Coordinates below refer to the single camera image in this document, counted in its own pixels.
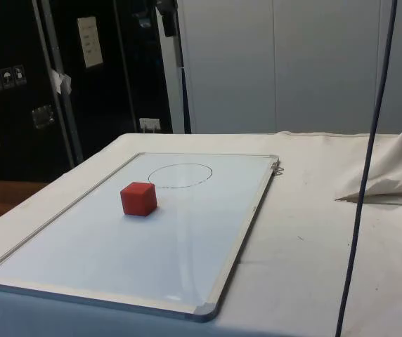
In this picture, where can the white whiteboard with metal frame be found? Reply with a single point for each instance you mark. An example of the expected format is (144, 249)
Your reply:
(116, 252)

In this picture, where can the pale lockers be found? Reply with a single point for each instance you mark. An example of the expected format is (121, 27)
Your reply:
(310, 70)

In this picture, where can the black pole mount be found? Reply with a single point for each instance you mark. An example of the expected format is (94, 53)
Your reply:
(167, 19)

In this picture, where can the red cube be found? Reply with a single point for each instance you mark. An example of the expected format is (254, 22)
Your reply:
(137, 200)

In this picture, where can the black cabinet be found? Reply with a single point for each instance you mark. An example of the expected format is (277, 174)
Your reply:
(11, 42)

